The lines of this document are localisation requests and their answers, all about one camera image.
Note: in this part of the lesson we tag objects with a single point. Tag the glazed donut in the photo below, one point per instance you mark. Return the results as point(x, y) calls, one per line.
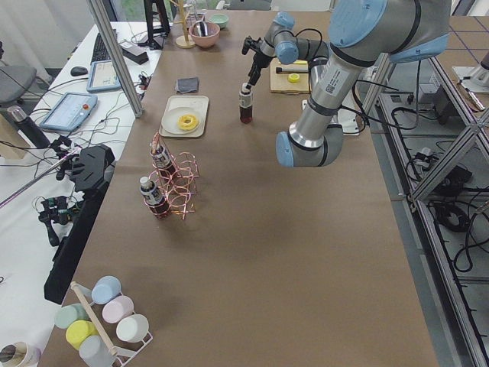
point(187, 122)

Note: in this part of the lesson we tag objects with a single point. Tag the mint green bowl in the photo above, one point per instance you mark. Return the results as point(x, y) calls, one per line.
point(220, 19)

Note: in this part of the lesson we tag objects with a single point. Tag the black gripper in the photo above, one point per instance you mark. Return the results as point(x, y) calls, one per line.
point(258, 59)

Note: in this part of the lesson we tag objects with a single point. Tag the teach pendant tablet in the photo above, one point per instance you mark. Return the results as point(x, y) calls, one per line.
point(70, 112)

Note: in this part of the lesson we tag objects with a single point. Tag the steel ice scoop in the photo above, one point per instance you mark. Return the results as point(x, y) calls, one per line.
point(201, 28)

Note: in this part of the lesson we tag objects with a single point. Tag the white round plate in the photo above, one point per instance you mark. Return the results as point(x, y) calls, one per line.
point(169, 121)

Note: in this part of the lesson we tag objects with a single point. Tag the tea bottle taken from rack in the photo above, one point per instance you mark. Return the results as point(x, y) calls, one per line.
point(246, 103)

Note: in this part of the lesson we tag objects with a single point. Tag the yellow cup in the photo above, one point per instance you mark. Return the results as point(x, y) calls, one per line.
point(79, 331)

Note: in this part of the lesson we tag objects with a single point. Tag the blue cup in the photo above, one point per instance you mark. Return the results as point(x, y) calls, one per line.
point(106, 289)

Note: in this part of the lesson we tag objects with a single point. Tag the grey folded cloth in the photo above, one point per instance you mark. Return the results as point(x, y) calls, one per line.
point(187, 85)

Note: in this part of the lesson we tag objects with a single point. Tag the paper tape roll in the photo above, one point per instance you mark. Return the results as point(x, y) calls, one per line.
point(19, 354)

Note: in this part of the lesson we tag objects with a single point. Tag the green cup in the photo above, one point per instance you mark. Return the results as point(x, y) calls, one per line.
point(68, 314)

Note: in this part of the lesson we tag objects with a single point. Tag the half lemon slice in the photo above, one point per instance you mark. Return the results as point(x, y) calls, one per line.
point(293, 78)

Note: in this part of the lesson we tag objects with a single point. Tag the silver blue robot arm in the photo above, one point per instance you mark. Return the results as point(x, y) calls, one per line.
point(359, 32)

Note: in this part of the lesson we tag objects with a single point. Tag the black thermos bottle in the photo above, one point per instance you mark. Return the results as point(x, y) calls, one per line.
point(28, 127)

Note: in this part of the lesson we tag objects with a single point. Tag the aluminium frame post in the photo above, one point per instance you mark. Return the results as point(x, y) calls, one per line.
point(104, 26)

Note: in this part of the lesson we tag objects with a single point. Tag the wooden cutting board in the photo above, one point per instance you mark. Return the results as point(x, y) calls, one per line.
point(279, 82)

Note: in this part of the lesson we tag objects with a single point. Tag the tea bottle front left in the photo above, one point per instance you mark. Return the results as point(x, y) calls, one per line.
point(154, 199)

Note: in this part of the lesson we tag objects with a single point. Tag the copper wire bottle rack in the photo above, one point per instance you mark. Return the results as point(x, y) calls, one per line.
point(181, 187)

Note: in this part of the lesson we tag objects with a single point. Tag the grey cup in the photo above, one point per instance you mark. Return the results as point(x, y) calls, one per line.
point(94, 353)

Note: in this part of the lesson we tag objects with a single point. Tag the black keyboard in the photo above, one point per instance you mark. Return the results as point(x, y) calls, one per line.
point(99, 51)

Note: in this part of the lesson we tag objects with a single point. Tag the white cup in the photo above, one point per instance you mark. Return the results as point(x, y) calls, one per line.
point(132, 329)

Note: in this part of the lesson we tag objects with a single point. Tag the pink bowl with ice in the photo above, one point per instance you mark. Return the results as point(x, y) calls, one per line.
point(210, 40)

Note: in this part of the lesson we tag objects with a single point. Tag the steel muddler black tip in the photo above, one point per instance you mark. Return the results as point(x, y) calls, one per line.
point(282, 70)

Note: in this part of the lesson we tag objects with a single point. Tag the tea bottle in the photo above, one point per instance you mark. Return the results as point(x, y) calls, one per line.
point(162, 161)
point(154, 199)

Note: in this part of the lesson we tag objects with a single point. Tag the white wire cup rack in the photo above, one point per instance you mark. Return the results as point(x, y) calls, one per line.
point(125, 353)

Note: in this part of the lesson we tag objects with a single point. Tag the grey office chair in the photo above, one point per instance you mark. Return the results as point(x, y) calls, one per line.
point(15, 83)

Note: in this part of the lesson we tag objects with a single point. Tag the black computer mouse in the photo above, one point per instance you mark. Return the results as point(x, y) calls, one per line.
point(78, 71)

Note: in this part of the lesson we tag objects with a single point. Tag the wooden mug tree stand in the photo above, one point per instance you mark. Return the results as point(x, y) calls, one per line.
point(183, 41)

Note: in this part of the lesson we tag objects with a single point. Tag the tea bottle front right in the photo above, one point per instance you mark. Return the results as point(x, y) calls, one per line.
point(162, 161)

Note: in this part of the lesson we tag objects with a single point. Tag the pink cup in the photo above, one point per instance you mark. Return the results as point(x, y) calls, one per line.
point(115, 310)

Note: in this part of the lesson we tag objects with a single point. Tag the black camera stand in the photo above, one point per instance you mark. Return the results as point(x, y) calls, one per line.
point(68, 226)

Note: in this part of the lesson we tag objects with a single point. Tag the cream serving tray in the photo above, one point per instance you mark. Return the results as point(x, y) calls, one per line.
point(199, 103)

